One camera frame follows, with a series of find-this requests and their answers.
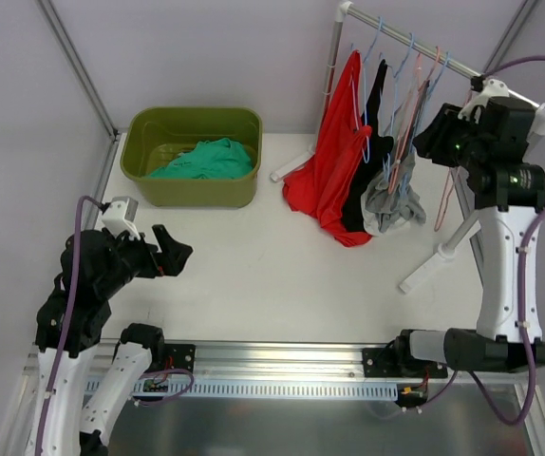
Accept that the pink wire hanger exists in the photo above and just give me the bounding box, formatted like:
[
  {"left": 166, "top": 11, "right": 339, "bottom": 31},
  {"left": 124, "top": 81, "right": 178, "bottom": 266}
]
[{"left": 434, "top": 168, "right": 456, "bottom": 233}]

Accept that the aluminium rail with cable duct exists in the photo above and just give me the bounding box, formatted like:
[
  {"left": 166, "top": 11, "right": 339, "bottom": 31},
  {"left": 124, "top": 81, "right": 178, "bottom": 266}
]
[{"left": 24, "top": 337, "right": 449, "bottom": 406}]

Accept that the black tank top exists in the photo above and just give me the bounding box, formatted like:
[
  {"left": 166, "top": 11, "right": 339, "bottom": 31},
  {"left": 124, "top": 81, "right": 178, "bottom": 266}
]
[{"left": 341, "top": 59, "right": 394, "bottom": 233}]

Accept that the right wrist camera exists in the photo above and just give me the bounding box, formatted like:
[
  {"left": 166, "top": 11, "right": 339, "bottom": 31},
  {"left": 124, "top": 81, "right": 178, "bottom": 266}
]
[{"left": 458, "top": 76, "right": 511, "bottom": 120}]

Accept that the olive green plastic basin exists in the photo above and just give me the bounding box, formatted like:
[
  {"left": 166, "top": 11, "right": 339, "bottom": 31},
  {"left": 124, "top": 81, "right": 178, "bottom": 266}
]
[{"left": 120, "top": 106, "right": 263, "bottom": 208}]

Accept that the grey tank top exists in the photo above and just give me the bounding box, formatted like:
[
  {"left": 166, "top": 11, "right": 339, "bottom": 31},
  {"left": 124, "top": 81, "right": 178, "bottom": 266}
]
[{"left": 361, "top": 150, "right": 427, "bottom": 237}]

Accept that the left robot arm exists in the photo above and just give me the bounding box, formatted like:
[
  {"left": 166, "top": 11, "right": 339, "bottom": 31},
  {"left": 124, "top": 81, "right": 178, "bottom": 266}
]
[{"left": 25, "top": 224, "right": 193, "bottom": 455}]

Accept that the white metal clothes rack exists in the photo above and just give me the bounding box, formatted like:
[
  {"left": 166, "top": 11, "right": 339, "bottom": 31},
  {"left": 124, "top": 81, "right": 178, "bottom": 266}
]
[{"left": 269, "top": 0, "right": 545, "bottom": 293}]

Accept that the green tank top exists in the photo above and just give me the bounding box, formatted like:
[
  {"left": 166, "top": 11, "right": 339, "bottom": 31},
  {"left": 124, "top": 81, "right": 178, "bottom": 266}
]
[{"left": 148, "top": 138, "right": 253, "bottom": 180}]

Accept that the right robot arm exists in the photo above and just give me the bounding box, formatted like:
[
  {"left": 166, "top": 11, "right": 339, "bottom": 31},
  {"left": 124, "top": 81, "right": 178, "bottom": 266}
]
[{"left": 392, "top": 96, "right": 545, "bottom": 377}]

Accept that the red tank top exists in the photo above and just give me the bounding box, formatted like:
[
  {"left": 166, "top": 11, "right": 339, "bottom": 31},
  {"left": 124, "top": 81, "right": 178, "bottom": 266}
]
[{"left": 282, "top": 50, "right": 372, "bottom": 247}]

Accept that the pink hanger under white top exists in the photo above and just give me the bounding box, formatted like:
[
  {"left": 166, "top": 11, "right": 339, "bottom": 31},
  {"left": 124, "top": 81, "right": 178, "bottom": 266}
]
[{"left": 384, "top": 47, "right": 441, "bottom": 195}]

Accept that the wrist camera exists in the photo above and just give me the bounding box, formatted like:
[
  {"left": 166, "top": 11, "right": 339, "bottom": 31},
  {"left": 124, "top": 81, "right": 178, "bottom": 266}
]
[
  {"left": 101, "top": 196, "right": 141, "bottom": 240},
  {"left": 458, "top": 76, "right": 511, "bottom": 120}
]

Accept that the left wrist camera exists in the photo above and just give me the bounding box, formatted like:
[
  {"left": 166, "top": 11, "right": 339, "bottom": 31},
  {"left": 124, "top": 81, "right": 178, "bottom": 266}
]
[{"left": 101, "top": 196, "right": 141, "bottom": 240}]

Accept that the blue hanger under red top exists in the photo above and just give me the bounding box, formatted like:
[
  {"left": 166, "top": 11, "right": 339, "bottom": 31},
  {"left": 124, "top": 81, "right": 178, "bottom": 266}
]
[{"left": 349, "top": 16, "right": 384, "bottom": 169}]

